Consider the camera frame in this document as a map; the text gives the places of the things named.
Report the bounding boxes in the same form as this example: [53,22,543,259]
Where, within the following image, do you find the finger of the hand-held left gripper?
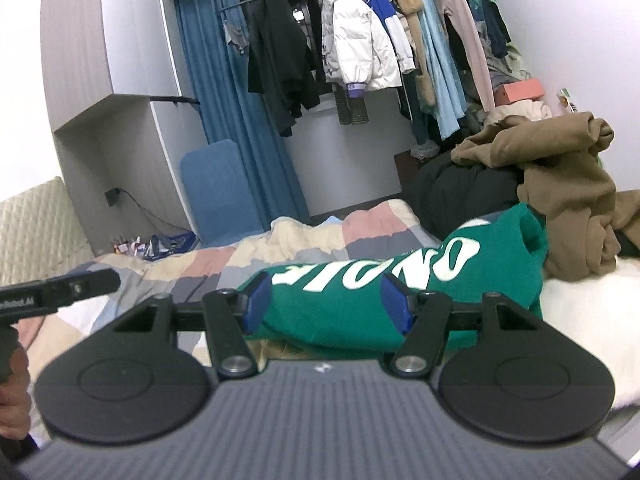
[39,266,122,312]

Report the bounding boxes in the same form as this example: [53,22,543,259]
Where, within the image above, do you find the green sweater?
[235,202,551,352]

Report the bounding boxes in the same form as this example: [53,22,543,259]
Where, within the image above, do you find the navy hanging garment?
[479,0,513,60]

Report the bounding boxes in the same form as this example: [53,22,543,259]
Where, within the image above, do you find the brown box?
[394,151,427,197]

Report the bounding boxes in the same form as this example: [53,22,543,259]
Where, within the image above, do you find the tan hanging coat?
[372,0,437,107]

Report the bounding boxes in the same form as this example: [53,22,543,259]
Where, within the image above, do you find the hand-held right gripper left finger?
[112,271,274,379]

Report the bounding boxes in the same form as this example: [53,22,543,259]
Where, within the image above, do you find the blue curtain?
[172,0,312,227]

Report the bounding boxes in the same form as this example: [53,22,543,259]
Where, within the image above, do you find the grey striped hanging garment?
[334,84,370,127]

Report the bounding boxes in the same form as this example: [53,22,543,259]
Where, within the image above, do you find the white fluffy blanket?
[539,254,640,413]

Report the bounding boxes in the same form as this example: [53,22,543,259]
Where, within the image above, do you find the blue covered chair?
[180,140,267,248]

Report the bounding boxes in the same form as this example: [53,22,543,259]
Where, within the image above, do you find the white puffer jacket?
[319,0,403,98]

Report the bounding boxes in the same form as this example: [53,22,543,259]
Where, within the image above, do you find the blue hanging jacket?
[357,0,417,73]

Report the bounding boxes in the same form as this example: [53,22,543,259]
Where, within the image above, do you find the black garment pile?
[411,154,552,242]

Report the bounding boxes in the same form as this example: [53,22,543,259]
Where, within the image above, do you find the black hanging coat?
[246,0,322,138]

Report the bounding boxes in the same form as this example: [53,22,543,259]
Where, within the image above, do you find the pink box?
[494,78,544,107]

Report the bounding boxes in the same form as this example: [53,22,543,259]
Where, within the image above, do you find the dark hanging garment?
[299,0,327,84]

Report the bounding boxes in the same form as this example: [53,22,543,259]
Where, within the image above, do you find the brown hoodie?
[450,111,640,282]

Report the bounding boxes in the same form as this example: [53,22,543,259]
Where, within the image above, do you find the light blue hanging dress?
[402,0,469,142]

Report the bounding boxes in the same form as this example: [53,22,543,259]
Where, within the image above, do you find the grey wardrobe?
[39,0,203,257]

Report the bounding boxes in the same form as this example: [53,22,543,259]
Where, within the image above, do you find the group of small bottles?
[112,237,151,258]

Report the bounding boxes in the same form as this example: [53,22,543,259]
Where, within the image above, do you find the black cable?
[119,189,187,237]

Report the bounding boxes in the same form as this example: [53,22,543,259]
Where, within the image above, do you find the beige garment pile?
[482,101,553,128]

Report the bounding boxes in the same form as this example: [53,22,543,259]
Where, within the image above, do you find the person's left hand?
[0,346,35,442]

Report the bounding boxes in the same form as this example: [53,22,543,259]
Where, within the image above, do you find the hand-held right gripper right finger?
[379,272,547,379]

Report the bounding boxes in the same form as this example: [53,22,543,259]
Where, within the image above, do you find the small grey hanging garment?
[224,21,250,55]

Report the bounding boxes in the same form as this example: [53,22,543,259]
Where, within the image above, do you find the pink hanging pants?
[425,0,497,112]

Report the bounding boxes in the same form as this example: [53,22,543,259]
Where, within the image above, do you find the patchwork blanket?
[20,199,446,361]

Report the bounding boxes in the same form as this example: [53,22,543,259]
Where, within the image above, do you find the beige quilted headboard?
[0,176,97,287]

